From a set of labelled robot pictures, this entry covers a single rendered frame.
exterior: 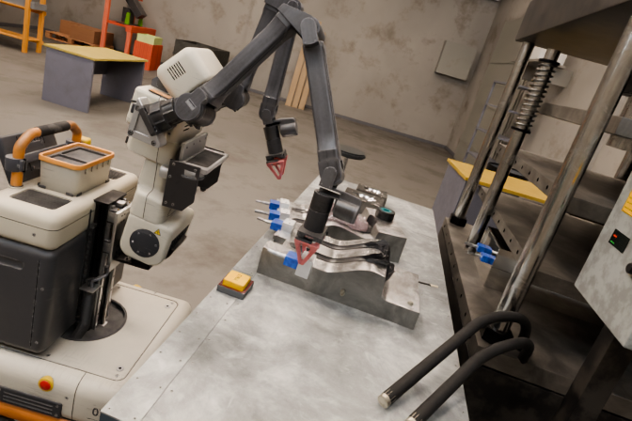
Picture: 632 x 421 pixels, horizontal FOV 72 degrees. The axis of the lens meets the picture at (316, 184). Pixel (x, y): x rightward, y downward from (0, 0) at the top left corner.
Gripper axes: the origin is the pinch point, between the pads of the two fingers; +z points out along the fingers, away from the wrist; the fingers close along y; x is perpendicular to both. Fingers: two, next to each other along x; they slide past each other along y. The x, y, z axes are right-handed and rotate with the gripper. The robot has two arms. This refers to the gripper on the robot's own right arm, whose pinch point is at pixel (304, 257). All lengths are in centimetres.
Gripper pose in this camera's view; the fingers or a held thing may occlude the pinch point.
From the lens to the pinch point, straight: 120.9
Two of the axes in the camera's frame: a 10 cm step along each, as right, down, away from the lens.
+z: -2.9, 9.2, 2.8
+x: -9.3, -3.4, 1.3
